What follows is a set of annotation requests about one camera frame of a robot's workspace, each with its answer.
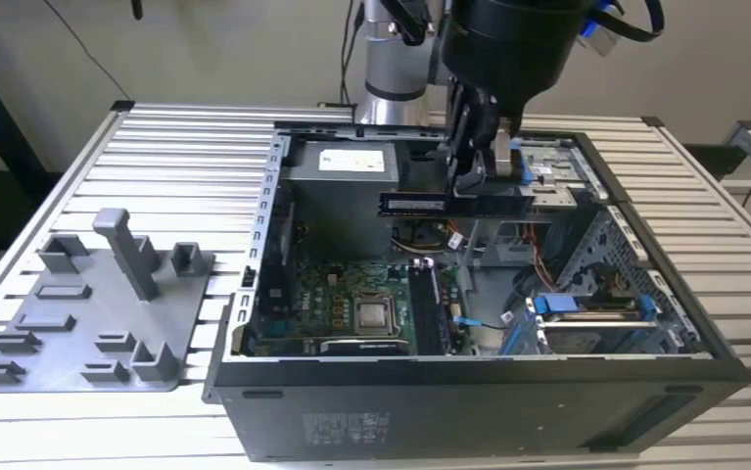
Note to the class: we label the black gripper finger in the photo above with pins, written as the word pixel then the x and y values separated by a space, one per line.
pixel 466 137
pixel 506 156

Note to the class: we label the dark RAM stick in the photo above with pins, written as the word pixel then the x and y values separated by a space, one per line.
pixel 414 203

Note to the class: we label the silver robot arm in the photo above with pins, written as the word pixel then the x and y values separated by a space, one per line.
pixel 391 63

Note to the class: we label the blue drive carrier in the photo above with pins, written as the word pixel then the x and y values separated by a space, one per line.
pixel 523 169

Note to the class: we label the grey metal drive cage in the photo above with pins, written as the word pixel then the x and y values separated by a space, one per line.
pixel 554 198

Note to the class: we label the grey power supply unit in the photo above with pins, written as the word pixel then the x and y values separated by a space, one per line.
pixel 342 210

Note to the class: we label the hard disk in blue carrier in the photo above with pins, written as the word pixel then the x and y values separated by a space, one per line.
pixel 554 303

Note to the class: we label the black box behind table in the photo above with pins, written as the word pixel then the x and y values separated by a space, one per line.
pixel 714 159

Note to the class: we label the silver CPU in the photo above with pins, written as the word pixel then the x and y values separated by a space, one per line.
pixel 375 318

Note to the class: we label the green motherboard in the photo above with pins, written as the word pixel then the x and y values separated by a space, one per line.
pixel 323 294

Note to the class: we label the black graphics card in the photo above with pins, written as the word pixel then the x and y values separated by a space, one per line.
pixel 362 346

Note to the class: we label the black PC case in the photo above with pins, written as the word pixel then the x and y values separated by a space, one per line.
pixel 414 416

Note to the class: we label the grey parts rack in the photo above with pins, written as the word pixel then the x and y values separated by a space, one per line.
pixel 87 318

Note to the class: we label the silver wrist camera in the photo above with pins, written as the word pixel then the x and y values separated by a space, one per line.
pixel 601 39

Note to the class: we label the black wall antenna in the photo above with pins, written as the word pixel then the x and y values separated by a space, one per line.
pixel 136 10

